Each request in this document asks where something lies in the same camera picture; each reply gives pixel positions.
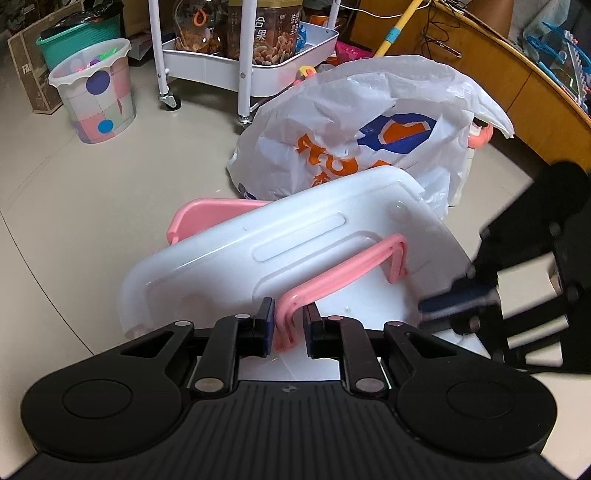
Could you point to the polka dot waste bin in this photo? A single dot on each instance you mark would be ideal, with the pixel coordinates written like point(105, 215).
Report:
point(97, 106)

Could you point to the teal plastic basket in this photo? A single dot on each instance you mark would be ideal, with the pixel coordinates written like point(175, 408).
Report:
point(69, 39)

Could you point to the glass snack jar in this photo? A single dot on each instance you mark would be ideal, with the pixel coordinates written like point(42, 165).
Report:
point(203, 37)

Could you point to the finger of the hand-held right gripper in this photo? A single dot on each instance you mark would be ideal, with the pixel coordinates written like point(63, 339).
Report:
point(461, 302)
point(512, 244)

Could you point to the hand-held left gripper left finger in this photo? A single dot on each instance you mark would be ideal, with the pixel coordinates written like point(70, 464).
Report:
point(266, 330)

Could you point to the pink plastic storage bin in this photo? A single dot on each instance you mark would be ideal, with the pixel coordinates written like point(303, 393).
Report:
point(198, 217)

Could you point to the magenta packet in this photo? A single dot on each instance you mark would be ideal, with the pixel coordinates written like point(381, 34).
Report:
point(351, 50)

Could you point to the brown cardboard box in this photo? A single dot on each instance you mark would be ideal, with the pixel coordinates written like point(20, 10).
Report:
point(27, 69)

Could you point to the white printed plastic bag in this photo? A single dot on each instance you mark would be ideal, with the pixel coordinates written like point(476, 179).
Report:
point(323, 115)

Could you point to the blue track toy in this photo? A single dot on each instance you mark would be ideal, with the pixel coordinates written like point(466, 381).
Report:
point(568, 69)

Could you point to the nut container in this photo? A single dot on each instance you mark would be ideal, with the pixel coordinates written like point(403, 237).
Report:
point(272, 41)

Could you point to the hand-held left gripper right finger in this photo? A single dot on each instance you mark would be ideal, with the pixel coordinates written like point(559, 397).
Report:
point(308, 333)

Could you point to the curved wooden desk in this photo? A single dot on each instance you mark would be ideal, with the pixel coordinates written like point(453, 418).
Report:
point(508, 83)

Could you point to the white rolling cart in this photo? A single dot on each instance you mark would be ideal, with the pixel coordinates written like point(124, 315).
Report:
point(207, 60)

